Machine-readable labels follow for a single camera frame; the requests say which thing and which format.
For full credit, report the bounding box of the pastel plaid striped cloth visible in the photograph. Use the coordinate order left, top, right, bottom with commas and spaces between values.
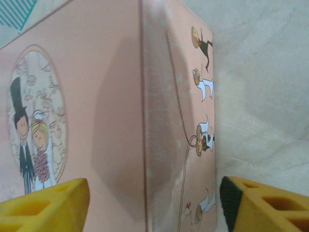
0, 0, 38, 31

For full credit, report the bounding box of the pink wedding cartoon box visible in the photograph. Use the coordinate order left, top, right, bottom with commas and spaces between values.
0, 0, 219, 232

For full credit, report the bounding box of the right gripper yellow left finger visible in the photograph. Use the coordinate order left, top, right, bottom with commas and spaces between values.
0, 178, 90, 232

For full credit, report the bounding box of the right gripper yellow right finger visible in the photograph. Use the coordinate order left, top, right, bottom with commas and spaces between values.
220, 175, 309, 232

